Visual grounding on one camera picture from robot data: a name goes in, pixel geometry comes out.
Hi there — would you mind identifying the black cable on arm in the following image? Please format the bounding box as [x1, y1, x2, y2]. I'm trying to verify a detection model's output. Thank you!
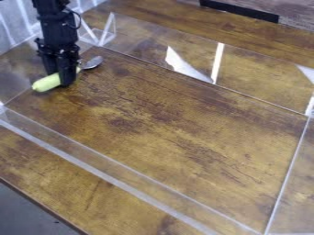
[65, 8, 82, 31]

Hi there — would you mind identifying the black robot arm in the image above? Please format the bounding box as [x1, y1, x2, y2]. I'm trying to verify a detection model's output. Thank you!
[31, 0, 81, 86]

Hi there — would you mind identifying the green handled metal spoon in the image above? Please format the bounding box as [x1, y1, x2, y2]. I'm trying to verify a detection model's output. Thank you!
[31, 56, 102, 92]

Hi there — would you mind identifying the clear acrylic enclosure wall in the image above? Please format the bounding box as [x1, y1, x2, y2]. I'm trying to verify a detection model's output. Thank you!
[0, 0, 314, 235]

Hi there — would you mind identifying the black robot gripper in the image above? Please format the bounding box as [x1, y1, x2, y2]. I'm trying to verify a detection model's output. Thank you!
[34, 38, 80, 86]

